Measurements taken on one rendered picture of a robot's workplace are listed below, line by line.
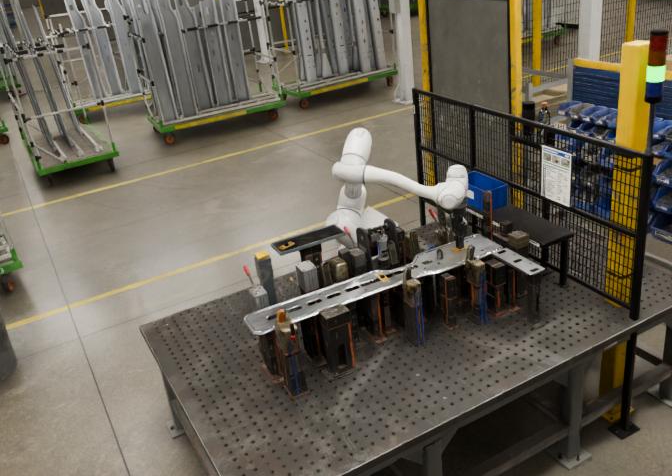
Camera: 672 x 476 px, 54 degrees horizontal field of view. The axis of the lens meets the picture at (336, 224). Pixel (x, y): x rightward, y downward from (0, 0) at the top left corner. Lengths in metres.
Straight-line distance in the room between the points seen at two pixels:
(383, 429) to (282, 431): 0.43
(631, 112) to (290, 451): 2.07
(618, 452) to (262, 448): 1.89
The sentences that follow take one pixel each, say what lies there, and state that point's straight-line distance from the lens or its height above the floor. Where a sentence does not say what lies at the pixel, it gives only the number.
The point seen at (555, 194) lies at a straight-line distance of 3.65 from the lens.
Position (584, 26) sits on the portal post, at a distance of 7.56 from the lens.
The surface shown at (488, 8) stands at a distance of 5.51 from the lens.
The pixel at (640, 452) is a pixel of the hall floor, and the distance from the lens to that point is 3.88.
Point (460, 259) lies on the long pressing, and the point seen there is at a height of 1.00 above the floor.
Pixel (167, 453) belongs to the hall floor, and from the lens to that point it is 4.07.
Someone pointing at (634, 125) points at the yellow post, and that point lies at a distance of 3.26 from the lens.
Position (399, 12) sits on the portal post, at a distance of 10.10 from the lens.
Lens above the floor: 2.61
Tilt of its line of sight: 24 degrees down
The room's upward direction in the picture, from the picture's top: 7 degrees counter-clockwise
